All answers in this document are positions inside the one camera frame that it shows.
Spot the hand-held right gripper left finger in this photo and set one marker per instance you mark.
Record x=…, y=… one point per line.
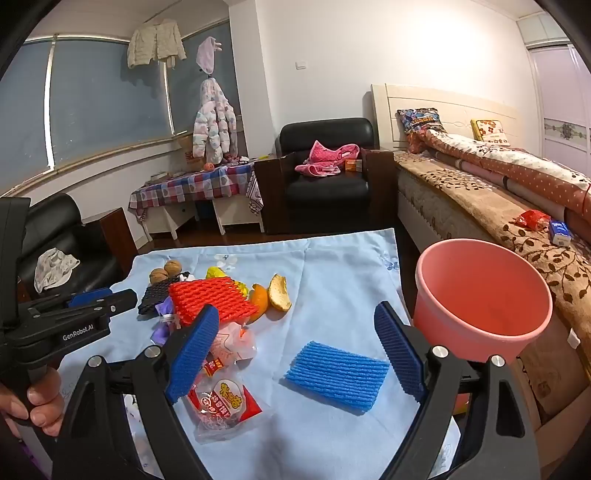
x=191, y=355

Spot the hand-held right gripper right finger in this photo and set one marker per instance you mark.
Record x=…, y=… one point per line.
x=399, y=355

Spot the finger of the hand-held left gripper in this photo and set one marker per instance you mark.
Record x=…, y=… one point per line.
x=119, y=302
x=87, y=297

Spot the black foam fruit net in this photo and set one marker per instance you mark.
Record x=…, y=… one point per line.
x=154, y=295

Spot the purple plastic wrapper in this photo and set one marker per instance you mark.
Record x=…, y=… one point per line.
x=162, y=330

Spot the clear red-print wrapper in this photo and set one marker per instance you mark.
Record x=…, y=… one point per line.
x=231, y=346

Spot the clear red-print snack bag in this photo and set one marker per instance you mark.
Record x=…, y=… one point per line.
x=221, y=406

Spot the red foam fruit net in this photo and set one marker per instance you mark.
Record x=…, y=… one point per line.
x=207, y=295

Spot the blue foam fruit net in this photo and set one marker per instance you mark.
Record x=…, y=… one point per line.
x=337, y=376

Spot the pink plastic bucket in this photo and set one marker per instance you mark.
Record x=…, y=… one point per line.
x=461, y=323

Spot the yellow foam fruit net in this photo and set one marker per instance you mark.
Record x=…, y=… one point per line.
x=241, y=289

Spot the yellow snack wrapper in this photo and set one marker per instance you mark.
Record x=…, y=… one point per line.
x=214, y=272

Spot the pale orange peel piece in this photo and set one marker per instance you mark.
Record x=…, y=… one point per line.
x=279, y=295

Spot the person's left hand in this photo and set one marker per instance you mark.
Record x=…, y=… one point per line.
x=46, y=406

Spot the white patterned cloth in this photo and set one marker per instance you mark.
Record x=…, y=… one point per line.
x=53, y=267

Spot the walnut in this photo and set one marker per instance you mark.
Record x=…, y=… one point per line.
x=159, y=276
x=174, y=268

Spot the black armchair with wooden arm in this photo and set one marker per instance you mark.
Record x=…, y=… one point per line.
x=55, y=217

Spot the light blue floral cloth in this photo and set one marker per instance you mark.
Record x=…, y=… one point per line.
x=323, y=286

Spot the checked tablecloth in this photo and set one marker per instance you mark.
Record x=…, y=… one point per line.
x=194, y=184

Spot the white wooden table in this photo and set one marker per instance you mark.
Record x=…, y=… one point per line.
x=240, y=217

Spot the small cardboard box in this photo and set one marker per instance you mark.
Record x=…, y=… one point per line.
x=188, y=154

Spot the brown leaf-pattern blanket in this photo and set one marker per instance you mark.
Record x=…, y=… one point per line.
x=461, y=194

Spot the small white object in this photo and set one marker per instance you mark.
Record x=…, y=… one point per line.
x=574, y=339

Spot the black leather armchair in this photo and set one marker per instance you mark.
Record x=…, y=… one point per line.
x=323, y=189

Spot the flat brown cardboard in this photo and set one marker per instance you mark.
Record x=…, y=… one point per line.
x=563, y=438

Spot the red snack packet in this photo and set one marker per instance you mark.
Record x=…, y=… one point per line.
x=533, y=219

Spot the small orange box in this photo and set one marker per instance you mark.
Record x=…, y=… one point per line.
x=354, y=165

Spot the large window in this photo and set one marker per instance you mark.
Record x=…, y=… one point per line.
x=101, y=101

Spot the pastel puffer jacket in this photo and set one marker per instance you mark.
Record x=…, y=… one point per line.
x=212, y=124

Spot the blue tissue pack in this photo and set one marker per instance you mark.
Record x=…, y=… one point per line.
x=560, y=232

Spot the pink garment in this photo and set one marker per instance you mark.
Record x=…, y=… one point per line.
x=323, y=159

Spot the polka dot floral quilt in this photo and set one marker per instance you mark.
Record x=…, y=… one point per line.
x=508, y=166

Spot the cartoon print pillow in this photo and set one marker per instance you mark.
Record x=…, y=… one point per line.
x=420, y=121

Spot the yellow flowered pillow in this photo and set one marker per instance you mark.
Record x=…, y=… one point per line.
x=491, y=131

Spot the cream bed with headboard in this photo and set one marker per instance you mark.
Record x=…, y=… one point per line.
x=438, y=99

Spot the cream hanging jacket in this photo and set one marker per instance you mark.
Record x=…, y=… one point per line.
x=154, y=44

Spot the pink hanging hat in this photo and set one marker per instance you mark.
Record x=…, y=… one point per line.
x=206, y=55

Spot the lilac sliding-door wardrobe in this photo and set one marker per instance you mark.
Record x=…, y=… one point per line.
x=558, y=92

